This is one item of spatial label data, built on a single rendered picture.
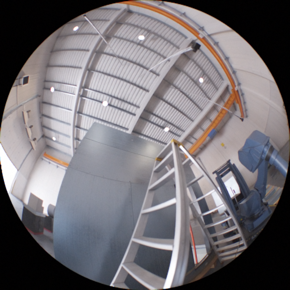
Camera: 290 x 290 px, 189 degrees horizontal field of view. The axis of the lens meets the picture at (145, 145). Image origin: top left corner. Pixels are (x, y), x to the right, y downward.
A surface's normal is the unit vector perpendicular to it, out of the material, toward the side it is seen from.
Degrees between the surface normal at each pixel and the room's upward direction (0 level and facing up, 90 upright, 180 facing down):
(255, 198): 90
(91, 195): 90
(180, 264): 88
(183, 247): 88
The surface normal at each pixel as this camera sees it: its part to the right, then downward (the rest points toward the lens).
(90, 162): 0.48, -0.70
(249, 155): -0.50, -0.41
